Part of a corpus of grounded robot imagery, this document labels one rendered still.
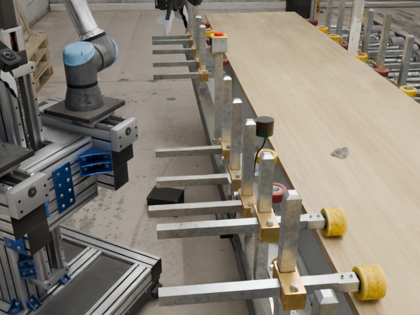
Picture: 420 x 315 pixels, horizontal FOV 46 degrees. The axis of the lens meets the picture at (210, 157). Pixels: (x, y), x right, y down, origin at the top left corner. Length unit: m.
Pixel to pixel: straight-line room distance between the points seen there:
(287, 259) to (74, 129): 1.10
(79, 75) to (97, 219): 1.43
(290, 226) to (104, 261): 1.48
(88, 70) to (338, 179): 0.98
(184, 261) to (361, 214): 1.39
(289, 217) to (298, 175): 0.64
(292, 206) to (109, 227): 2.07
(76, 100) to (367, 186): 1.09
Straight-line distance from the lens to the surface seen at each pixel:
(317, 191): 1.64
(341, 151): 1.89
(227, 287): 1.15
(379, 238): 1.47
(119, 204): 3.25
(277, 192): 1.60
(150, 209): 1.60
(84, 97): 1.91
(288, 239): 1.13
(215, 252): 2.80
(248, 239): 1.73
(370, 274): 1.22
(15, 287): 2.22
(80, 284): 2.36
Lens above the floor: 1.74
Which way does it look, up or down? 27 degrees down
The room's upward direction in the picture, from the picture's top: straight up
